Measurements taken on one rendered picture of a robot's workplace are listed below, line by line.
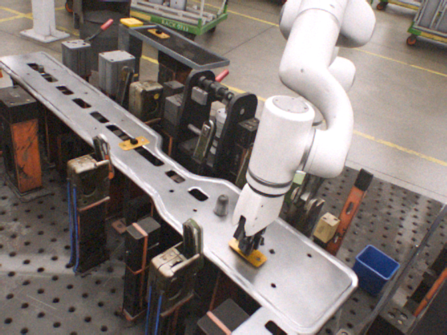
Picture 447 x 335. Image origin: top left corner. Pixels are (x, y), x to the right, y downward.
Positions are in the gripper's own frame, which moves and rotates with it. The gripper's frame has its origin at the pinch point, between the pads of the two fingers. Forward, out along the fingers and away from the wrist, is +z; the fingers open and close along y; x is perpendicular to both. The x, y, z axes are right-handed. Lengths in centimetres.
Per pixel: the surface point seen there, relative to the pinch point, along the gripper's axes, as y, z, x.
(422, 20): -685, 63, -190
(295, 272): -4.6, 3.5, 9.8
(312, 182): -19.6, -7.4, 0.3
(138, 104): -16, 0, -60
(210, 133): -18.2, -4.1, -31.1
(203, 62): -36, -12, -55
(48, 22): -147, 88, -386
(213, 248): 4.6, 3.5, -5.3
